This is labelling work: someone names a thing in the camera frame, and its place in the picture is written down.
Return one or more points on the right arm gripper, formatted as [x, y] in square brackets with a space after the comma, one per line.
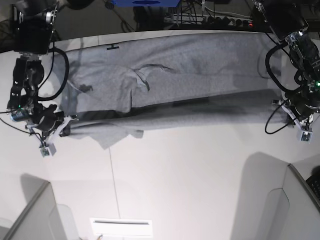
[49, 119]

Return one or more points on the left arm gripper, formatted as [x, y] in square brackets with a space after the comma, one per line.
[300, 107]

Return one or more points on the grey T-shirt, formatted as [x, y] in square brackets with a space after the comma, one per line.
[168, 82]

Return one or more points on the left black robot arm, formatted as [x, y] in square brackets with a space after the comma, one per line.
[291, 29]

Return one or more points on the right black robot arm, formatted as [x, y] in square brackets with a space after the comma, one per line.
[33, 26]

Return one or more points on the black keyboard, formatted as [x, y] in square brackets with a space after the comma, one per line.
[314, 184]

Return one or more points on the left grey partition panel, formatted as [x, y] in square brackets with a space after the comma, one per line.
[40, 219]

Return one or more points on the blue box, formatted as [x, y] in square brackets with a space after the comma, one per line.
[146, 3]

